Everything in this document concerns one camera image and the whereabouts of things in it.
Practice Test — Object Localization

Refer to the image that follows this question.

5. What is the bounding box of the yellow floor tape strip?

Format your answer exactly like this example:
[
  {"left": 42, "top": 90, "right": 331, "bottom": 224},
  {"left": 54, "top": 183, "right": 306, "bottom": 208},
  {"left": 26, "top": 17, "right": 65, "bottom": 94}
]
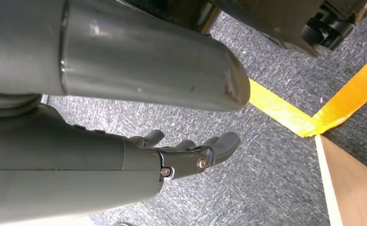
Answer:
[{"left": 248, "top": 47, "right": 367, "bottom": 138}]

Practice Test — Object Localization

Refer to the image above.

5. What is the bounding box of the black robot leg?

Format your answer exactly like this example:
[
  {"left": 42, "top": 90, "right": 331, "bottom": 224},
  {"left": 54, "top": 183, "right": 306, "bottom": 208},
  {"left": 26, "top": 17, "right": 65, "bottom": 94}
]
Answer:
[{"left": 222, "top": 0, "right": 367, "bottom": 59}]

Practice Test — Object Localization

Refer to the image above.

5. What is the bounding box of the wooden desk side panel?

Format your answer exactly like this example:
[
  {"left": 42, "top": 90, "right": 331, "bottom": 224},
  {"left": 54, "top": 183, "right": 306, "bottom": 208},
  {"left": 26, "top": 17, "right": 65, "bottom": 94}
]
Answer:
[{"left": 314, "top": 134, "right": 367, "bottom": 226}]

